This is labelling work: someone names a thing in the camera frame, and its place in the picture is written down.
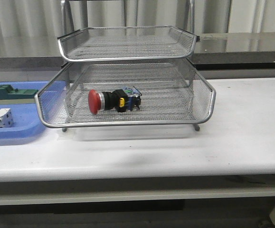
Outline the red emergency stop button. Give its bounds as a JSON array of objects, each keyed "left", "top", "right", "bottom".
[{"left": 88, "top": 86, "right": 142, "bottom": 115}]

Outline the silver mesh tray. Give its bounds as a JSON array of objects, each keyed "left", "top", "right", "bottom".
[
  {"left": 57, "top": 26, "right": 199, "bottom": 62},
  {"left": 35, "top": 58, "right": 216, "bottom": 128},
  {"left": 65, "top": 78, "right": 195, "bottom": 119}
]

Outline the silver mesh bottom tray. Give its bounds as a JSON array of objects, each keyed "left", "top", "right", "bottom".
[{"left": 65, "top": 78, "right": 195, "bottom": 119}]

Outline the silver mesh top tray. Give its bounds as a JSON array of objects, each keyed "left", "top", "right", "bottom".
[{"left": 57, "top": 26, "right": 199, "bottom": 62}]

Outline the dark stone counter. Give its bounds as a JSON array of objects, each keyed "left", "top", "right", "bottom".
[{"left": 0, "top": 32, "right": 275, "bottom": 70}]

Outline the blue plastic tray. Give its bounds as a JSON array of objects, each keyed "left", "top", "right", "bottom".
[{"left": 0, "top": 81, "right": 47, "bottom": 145}]

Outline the green terminal block module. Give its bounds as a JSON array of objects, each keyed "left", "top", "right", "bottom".
[{"left": 0, "top": 85, "right": 38, "bottom": 105}]

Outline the grey metal rack frame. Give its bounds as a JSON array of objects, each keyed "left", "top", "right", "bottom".
[{"left": 60, "top": 58, "right": 201, "bottom": 133}]

